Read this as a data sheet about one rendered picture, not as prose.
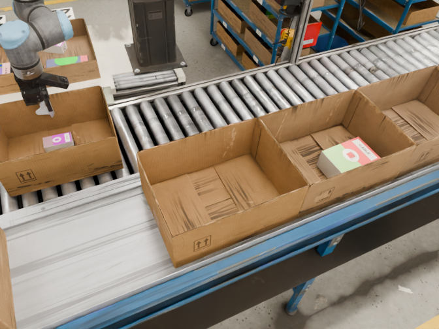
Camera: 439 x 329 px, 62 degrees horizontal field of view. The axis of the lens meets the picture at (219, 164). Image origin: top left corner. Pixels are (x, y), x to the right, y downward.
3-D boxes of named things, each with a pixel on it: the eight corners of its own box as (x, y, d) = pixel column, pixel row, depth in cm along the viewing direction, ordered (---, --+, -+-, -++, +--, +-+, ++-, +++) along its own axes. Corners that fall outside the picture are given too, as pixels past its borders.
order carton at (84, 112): (109, 117, 153) (101, 84, 140) (124, 168, 136) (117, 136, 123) (6, 139, 142) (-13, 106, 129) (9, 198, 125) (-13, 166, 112)
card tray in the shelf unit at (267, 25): (248, 14, 259) (249, -1, 251) (285, 7, 268) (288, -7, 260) (276, 43, 235) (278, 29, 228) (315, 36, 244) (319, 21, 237)
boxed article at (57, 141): (46, 145, 140) (42, 137, 136) (73, 140, 143) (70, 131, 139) (48, 156, 137) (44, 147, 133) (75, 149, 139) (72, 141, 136)
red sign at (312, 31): (315, 44, 191) (321, 21, 181) (315, 46, 190) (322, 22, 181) (289, 50, 186) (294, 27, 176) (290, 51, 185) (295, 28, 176)
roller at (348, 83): (325, 60, 196) (325, 53, 192) (391, 121, 167) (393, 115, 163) (317, 64, 196) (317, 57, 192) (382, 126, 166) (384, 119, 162)
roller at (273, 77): (272, 74, 187) (273, 66, 183) (332, 143, 157) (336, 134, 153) (263, 76, 185) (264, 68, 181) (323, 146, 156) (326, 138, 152)
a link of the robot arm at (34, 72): (36, 49, 123) (42, 68, 118) (41, 61, 127) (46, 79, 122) (8, 55, 120) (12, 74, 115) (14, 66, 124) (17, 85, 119)
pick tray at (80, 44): (88, 35, 192) (83, 17, 184) (101, 78, 169) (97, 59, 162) (31, 44, 184) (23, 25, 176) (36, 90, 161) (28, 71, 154)
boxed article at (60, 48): (48, 46, 183) (45, 38, 179) (67, 48, 182) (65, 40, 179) (43, 52, 179) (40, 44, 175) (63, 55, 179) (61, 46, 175)
